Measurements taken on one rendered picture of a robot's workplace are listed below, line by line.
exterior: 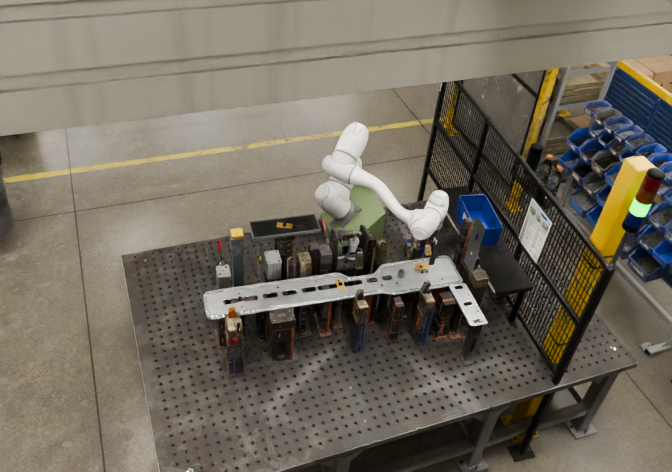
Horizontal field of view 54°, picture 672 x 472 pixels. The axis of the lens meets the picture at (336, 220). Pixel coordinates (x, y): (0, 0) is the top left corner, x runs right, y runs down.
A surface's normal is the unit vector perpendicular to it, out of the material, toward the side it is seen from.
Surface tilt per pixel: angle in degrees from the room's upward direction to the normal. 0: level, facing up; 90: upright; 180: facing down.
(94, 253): 0
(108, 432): 0
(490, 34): 90
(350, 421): 0
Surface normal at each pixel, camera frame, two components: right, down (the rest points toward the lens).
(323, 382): 0.07, -0.76
